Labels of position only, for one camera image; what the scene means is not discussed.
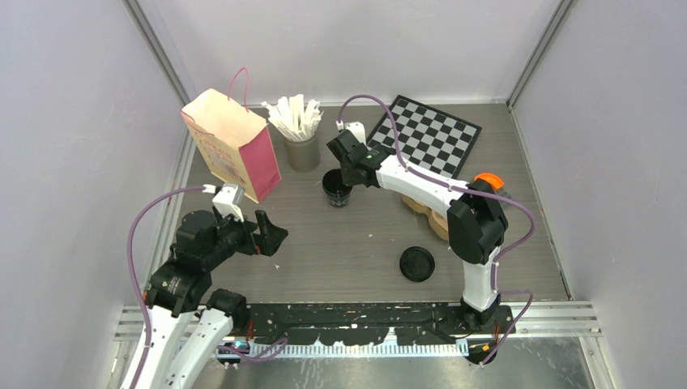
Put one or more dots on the brown cardboard cup carrier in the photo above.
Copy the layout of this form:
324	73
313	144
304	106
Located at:
436	222

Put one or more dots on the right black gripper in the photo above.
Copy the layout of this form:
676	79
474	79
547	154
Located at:
347	181

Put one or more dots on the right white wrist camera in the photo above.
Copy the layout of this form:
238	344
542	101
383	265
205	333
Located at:
356	128

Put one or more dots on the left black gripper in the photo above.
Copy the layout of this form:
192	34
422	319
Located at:
270	234

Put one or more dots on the pink and cream paper bag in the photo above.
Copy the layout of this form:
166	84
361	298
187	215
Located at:
234	142

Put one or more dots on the grey studded building baseplate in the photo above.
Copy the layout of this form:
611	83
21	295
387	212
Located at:
503	192

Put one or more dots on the grey cylindrical straw holder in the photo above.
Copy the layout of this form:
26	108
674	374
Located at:
303	156

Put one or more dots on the bundle of white wrapped straws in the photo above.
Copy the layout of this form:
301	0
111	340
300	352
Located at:
296	119

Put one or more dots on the black coffee cup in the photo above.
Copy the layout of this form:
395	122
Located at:
337	193

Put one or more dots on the black and white chessboard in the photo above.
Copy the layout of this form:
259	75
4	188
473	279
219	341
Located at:
431	138

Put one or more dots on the orange curved plastic piece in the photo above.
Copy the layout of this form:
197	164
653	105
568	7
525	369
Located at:
492	179

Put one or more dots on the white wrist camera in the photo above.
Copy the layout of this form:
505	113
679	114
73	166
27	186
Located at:
227	201
356	128

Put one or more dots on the black coffee cup lid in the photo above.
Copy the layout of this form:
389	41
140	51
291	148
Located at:
416	264

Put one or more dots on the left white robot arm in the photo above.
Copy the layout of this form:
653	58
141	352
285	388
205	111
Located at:
179	337

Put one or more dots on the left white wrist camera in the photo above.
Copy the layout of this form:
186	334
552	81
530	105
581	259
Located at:
227	201

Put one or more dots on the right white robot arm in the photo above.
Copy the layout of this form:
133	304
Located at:
476	222

